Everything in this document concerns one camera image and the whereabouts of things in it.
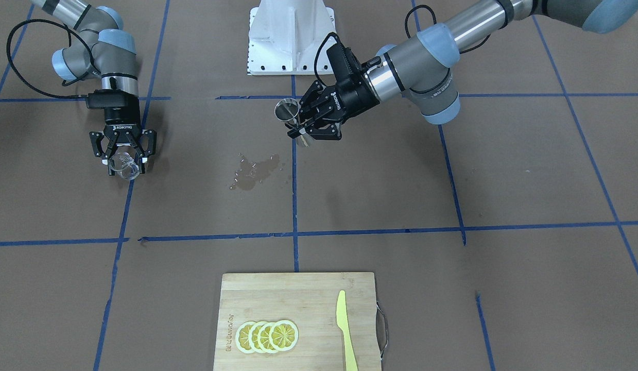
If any clear glass shaker cup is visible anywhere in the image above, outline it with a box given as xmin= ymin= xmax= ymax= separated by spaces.
xmin=108 ymin=152 xmax=140 ymax=181

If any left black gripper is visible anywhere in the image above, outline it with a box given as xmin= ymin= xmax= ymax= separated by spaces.
xmin=287 ymin=80 xmax=381 ymax=141

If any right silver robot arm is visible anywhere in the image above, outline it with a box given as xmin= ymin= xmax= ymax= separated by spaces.
xmin=34 ymin=1 xmax=157 ymax=175

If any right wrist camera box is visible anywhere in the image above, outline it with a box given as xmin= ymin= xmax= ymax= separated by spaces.
xmin=85 ymin=89 xmax=131 ymax=109

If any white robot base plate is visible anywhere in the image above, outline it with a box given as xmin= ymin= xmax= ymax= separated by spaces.
xmin=247 ymin=1 xmax=336 ymax=75

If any yellow plastic knife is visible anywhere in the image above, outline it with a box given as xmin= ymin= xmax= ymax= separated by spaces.
xmin=336 ymin=290 xmax=358 ymax=370

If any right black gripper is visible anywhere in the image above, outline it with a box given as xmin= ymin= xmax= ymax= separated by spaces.
xmin=90 ymin=98 xmax=157 ymax=173

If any bamboo cutting board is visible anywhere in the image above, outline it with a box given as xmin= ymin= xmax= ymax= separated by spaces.
xmin=213 ymin=272 xmax=382 ymax=370

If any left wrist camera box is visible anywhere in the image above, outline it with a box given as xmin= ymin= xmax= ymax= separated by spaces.
xmin=326 ymin=43 xmax=365 ymax=91

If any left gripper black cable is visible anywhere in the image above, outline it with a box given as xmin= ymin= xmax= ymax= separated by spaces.
xmin=314 ymin=4 xmax=492 ymax=88

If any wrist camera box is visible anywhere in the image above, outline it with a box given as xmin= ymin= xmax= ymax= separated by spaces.
xmin=85 ymin=89 xmax=131 ymax=109
xmin=326 ymin=43 xmax=365 ymax=91

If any steel jigger measuring cup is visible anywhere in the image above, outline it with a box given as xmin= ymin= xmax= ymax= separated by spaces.
xmin=274 ymin=98 xmax=314 ymax=147

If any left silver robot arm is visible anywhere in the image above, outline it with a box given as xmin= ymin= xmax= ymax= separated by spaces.
xmin=288 ymin=1 xmax=638 ymax=140

